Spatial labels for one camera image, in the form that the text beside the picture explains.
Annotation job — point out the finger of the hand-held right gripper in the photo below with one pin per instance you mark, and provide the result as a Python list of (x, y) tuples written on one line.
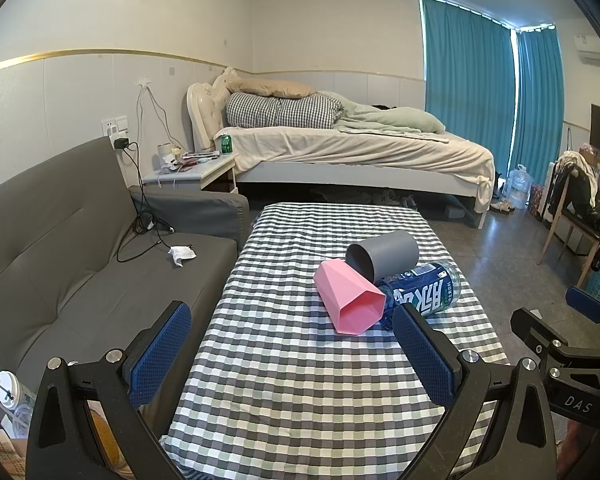
[(585, 303), (532, 325)]

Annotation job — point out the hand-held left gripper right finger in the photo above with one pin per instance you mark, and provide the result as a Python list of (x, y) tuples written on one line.
[(422, 355)]

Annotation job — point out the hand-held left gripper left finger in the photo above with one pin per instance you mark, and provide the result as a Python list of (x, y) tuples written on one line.
[(160, 355)]

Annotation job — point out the pink faceted cup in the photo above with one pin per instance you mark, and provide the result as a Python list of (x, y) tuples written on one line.
[(345, 290)]

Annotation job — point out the grey cup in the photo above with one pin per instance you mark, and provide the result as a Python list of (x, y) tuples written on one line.
[(390, 252)]

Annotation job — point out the plastic cup with lid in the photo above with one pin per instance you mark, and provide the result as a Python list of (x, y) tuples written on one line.
[(10, 395)]

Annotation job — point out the blue label plastic bottle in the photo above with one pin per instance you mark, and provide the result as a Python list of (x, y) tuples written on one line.
[(422, 292)]

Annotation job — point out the wooden chair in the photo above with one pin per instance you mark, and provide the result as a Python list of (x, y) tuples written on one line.
[(562, 230)]

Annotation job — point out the crumpled white tissue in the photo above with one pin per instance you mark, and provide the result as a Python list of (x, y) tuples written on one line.
[(181, 254)]

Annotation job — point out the clothes on chair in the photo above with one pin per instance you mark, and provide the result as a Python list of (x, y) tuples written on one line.
[(577, 185)]

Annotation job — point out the light sandals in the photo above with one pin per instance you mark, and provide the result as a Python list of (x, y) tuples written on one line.
[(501, 207)]

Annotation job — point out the grey checkered tablecloth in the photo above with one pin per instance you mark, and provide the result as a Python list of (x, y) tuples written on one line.
[(290, 370)]

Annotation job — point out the clear water jug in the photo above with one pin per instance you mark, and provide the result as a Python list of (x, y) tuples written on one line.
[(519, 190)]

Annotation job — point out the grey sofa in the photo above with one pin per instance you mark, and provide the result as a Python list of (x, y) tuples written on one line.
[(55, 260)]

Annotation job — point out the shoes under bed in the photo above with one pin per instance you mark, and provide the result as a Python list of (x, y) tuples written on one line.
[(395, 200)]

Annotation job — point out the white bed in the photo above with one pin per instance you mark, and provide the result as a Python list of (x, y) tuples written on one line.
[(360, 180)]

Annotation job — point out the white nightstand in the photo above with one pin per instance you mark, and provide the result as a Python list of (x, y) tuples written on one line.
[(200, 170)]

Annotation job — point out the narrow teal curtain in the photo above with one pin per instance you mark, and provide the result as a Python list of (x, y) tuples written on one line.
[(537, 110)]

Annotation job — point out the beige bed sheet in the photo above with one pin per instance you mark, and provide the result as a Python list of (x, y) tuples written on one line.
[(360, 152)]

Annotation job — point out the black charger plug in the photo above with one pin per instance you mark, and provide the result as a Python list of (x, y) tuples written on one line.
[(121, 143)]

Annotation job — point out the green drink can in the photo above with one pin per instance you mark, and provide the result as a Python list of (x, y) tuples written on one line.
[(226, 145)]

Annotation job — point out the pale green blanket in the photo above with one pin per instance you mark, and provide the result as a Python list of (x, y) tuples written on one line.
[(390, 117)]

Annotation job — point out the wide teal curtain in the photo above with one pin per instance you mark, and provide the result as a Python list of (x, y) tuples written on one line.
[(465, 85)]

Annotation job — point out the white air conditioner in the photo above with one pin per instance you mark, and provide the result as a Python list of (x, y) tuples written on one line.
[(592, 50)]

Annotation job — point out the checkered quilt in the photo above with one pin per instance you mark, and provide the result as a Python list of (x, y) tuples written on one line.
[(285, 110)]

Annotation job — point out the beige pillow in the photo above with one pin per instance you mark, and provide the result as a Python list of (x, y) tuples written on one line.
[(275, 87)]

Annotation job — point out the white wall socket panel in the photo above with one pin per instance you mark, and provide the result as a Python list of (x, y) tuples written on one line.
[(116, 125)]

